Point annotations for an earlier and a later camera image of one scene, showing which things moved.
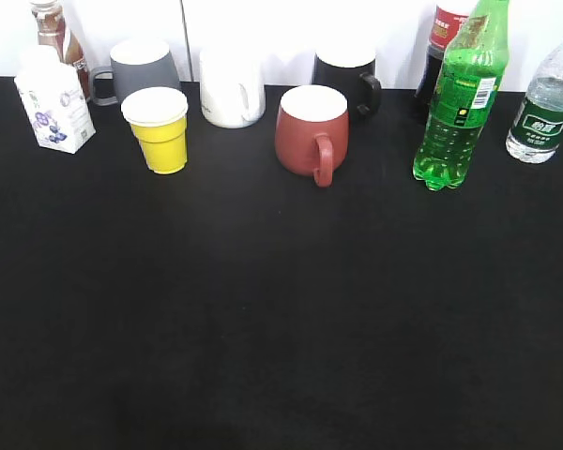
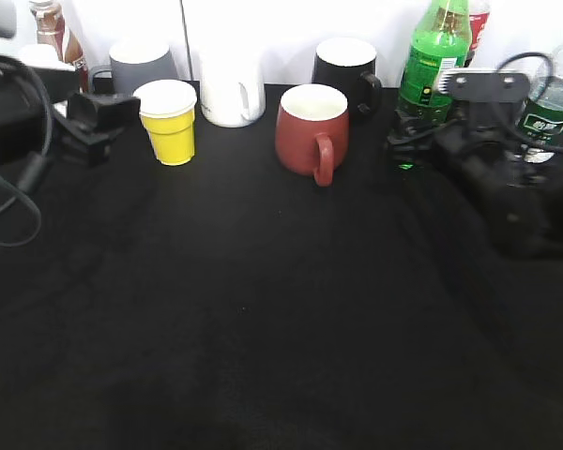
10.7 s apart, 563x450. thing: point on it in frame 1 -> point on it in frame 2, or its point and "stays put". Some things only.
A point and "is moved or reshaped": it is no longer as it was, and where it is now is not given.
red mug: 312,130 stays put
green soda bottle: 474,62 is moved or reshaped
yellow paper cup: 158,116 is moved or reshaped
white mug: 232,84 stays put
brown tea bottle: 53,30 stays put
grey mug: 136,64 stays put
